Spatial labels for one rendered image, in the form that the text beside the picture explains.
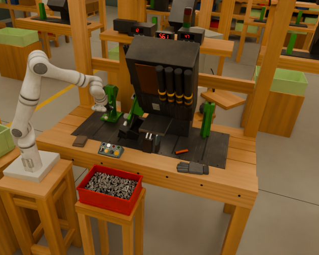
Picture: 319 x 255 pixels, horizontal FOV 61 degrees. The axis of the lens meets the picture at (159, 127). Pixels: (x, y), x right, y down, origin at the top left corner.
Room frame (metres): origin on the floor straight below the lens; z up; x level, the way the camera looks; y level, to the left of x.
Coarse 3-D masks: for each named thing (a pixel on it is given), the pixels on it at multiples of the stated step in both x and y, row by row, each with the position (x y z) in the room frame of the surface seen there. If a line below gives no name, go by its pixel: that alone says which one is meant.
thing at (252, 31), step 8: (240, 0) 8.12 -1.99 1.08; (256, 0) 8.04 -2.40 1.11; (264, 0) 7.98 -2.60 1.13; (240, 8) 8.32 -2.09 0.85; (232, 16) 8.16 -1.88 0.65; (240, 16) 8.09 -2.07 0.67; (256, 16) 8.06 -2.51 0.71; (264, 16) 7.94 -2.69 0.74; (160, 24) 8.80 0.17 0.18; (168, 24) 8.72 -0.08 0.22; (216, 24) 8.38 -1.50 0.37; (240, 24) 8.18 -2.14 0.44; (232, 32) 8.13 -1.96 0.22; (240, 32) 8.09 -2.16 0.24; (248, 32) 8.05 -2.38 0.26; (256, 32) 8.11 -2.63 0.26; (256, 40) 7.96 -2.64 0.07
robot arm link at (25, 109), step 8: (24, 104) 1.17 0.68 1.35; (32, 104) 1.18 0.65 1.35; (16, 112) 1.18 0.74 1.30; (24, 112) 1.17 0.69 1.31; (32, 112) 1.20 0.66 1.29; (16, 120) 1.17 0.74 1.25; (24, 120) 1.17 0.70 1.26; (16, 128) 1.17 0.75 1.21; (24, 128) 1.17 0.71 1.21; (16, 136) 1.17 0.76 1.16; (24, 136) 1.18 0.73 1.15
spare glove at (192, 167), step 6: (180, 162) 1.31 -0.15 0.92; (186, 162) 1.31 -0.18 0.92; (192, 162) 1.32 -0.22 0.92; (180, 168) 1.25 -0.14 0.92; (186, 168) 1.26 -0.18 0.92; (192, 168) 1.26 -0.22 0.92; (198, 168) 1.26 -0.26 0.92; (204, 168) 1.26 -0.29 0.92; (198, 174) 1.23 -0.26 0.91; (204, 174) 1.23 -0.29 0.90
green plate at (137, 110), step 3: (135, 96) 1.55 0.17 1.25; (135, 99) 1.55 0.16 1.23; (135, 102) 1.56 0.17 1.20; (132, 105) 1.55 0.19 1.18; (135, 105) 1.56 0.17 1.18; (138, 105) 1.55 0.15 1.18; (132, 108) 1.55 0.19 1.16; (135, 108) 1.56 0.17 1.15; (138, 108) 1.55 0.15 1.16; (141, 108) 1.55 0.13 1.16; (132, 111) 1.56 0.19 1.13; (135, 111) 1.56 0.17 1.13; (138, 111) 1.55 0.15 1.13; (141, 111) 1.55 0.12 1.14; (132, 114) 1.58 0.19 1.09; (138, 114) 1.55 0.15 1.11; (141, 114) 1.55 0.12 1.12
